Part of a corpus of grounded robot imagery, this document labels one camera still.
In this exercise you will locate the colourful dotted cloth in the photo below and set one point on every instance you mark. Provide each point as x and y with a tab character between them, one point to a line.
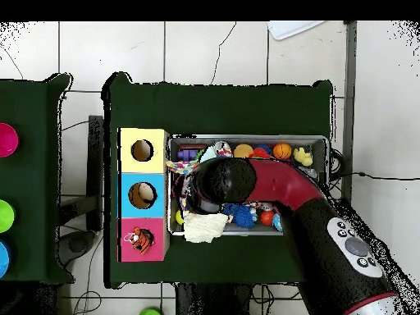
180	167

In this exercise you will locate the cream waffle cloth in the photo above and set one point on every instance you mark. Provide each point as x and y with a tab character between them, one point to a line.
203	228

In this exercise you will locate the yellow duck toy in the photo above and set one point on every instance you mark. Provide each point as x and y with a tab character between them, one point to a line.
303	156

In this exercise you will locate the orange striped tiger toy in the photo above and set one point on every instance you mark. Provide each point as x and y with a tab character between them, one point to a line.
141	241

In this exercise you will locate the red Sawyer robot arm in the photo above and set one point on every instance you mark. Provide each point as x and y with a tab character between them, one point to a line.
282	183

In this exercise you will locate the wooden box with three holes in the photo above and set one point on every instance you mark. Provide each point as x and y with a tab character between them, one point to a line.
144	164

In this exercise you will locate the metal mesh bin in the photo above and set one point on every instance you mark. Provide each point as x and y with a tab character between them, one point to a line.
249	231

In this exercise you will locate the purple building block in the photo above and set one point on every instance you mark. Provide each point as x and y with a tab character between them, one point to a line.
187	154

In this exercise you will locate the orange foam disc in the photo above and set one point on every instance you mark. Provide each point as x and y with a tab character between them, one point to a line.
242	151

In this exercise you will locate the dark green table cloth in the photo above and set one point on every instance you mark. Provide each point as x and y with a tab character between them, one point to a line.
213	108
29	180

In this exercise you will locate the orange mini basketball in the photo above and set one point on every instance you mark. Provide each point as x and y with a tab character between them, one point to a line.
282	151

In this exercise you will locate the black metal stand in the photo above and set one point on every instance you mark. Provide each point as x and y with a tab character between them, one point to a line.
95	164

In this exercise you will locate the grey round base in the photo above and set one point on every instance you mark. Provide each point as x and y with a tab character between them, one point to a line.
78	244

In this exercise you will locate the green round object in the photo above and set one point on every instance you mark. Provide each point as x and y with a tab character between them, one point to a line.
150	313

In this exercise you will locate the white plastic tray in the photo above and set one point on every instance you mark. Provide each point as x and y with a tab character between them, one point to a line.
292	29

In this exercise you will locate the pink bowl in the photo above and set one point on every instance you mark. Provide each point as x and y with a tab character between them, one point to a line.
7	140

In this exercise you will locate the green bowl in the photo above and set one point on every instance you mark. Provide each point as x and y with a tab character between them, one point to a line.
6	216

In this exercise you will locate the blue bowl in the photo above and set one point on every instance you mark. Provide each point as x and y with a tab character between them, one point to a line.
4	259

